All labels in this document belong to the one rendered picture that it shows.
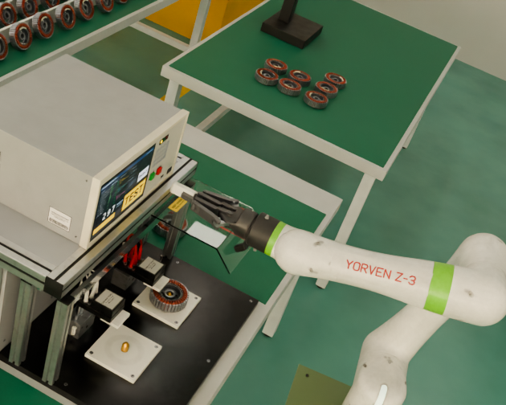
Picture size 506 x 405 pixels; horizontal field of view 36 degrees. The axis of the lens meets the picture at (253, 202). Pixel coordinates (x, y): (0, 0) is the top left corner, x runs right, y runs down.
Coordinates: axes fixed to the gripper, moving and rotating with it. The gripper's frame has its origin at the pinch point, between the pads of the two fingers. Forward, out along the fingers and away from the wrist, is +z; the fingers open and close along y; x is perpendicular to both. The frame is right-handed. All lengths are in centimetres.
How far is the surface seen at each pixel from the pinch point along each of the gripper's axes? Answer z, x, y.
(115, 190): 9.7, 6.0, -20.0
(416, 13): 15, -95, 512
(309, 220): -23, -43, 78
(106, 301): 4.5, -26.2, -21.7
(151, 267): 4.0, -31.1, 3.1
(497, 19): -49, -73, 512
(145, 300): 1.7, -40.1, -0.6
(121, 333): 0.3, -40.1, -16.1
